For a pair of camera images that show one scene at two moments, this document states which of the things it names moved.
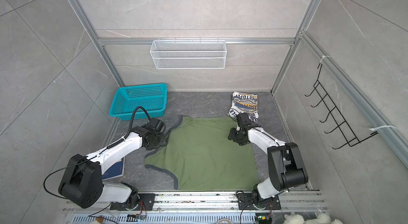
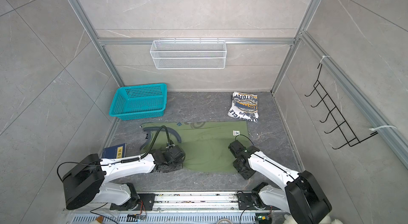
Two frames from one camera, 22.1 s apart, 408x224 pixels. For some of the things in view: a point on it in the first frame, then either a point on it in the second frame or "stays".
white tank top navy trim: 244,103 stays
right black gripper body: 235,135 to 245,172
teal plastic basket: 153,97 stays
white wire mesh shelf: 187,54 stays
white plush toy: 324,218 stays
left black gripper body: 160,140 to 177,166
